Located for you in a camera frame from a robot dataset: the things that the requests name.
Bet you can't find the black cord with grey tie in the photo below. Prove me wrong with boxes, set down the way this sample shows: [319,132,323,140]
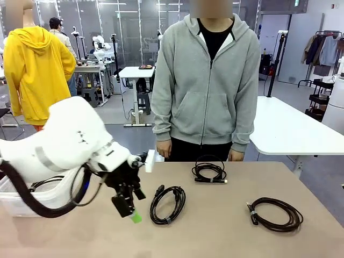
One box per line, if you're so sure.
[149,184,187,225]

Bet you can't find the black utility cart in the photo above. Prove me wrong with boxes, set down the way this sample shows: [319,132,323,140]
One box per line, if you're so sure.
[305,78,335,121]

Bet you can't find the white partition panel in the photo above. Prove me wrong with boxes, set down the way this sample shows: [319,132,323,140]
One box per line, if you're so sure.
[278,12,325,85]

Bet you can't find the black stand with white camera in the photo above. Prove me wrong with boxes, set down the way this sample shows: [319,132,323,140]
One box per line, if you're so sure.
[70,26,87,60]

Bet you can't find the person's left hand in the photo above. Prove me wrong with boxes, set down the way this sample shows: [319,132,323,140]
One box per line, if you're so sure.
[228,149,244,162]

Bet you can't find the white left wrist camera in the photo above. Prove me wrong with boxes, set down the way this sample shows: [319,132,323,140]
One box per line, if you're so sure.
[131,149,156,173]

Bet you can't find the thin black wrist camera cable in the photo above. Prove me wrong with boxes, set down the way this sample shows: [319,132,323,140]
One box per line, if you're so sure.
[70,166,104,207]

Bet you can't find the background person in beige jacket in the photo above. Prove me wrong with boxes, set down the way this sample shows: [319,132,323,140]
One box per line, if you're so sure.
[49,17,79,97]

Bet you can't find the person in grey hoodie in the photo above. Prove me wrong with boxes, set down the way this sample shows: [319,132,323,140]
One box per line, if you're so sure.
[150,12,261,162]

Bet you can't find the clear plastic storage container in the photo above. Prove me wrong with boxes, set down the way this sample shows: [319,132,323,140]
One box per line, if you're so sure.
[0,168,84,218]

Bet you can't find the brown braided cable coil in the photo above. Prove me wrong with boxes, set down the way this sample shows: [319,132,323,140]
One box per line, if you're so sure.
[246,197,304,233]

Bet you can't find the white cylindrical appliance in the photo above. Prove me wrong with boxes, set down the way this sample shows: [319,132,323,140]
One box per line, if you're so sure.
[321,72,344,135]

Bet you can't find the white side table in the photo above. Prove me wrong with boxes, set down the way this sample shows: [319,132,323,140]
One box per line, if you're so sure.
[249,96,344,178]

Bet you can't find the black background tripod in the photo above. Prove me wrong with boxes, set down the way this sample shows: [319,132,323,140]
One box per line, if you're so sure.
[111,33,121,81]

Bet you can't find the black bags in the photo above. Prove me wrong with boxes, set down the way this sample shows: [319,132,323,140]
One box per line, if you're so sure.
[260,53,275,76]

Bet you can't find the small black USB cable coil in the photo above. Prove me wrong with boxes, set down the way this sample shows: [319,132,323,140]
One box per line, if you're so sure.
[192,155,228,185]

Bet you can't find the person's right hand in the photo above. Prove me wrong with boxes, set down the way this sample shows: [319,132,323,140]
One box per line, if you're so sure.
[156,139,173,159]

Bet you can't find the black pole with white top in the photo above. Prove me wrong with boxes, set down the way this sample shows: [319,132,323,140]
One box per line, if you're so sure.
[267,30,289,98]

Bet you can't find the grey-sleeved left forearm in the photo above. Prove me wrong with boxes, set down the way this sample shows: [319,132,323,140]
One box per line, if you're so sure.
[231,107,256,153]

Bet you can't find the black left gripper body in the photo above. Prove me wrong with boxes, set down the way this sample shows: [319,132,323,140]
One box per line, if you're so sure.
[103,160,142,196]

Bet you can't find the grey step stool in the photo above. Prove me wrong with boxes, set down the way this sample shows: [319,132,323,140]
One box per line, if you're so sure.
[80,87,101,108]

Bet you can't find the grey-sleeved right forearm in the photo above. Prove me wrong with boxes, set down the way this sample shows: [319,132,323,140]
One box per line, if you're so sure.
[152,102,174,142]

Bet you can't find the clothes rack with garments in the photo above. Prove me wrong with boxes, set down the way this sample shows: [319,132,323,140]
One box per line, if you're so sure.
[297,30,344,88]

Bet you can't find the white background desk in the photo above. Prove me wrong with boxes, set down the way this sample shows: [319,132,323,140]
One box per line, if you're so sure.
[118,66,156,127]

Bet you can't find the cluttered background workbench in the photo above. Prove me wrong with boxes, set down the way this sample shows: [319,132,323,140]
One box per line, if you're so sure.
[74,64,110,104]

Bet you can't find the mannequin in yellow hoodie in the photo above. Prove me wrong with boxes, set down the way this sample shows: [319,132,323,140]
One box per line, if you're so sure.
[3,0,77,132]

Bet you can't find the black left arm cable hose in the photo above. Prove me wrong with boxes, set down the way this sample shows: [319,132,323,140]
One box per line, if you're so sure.
[0,158,92,219]

